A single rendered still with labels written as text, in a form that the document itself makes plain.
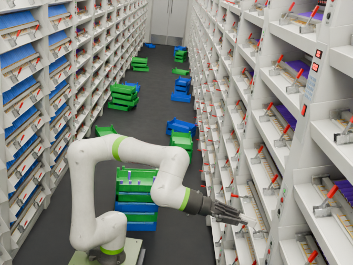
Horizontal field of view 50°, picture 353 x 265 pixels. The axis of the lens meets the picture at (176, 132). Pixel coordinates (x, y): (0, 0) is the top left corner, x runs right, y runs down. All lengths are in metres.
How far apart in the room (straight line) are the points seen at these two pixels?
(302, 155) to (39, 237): 2.00
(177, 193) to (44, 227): 1.57
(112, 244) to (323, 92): 1.26
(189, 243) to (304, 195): 1.70
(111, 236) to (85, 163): 0.41
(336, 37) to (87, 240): 1.32
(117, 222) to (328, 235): 1.14
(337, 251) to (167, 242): 1.89
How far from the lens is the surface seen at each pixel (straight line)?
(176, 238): 2.75
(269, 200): 1.46
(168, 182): 1.41
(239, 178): 1.93
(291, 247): 1.25
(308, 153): 1.14
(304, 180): 1.17
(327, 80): 1.08
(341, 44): 1.07
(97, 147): 1.69
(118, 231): 1.89
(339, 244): 0.96
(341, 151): 0.93
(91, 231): 1.80
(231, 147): 2.35
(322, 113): 1.10
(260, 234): 1.59
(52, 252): 2.61
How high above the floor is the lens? 1.66
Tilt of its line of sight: 22 degrees down
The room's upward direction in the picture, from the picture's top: 7 degrees clockwise
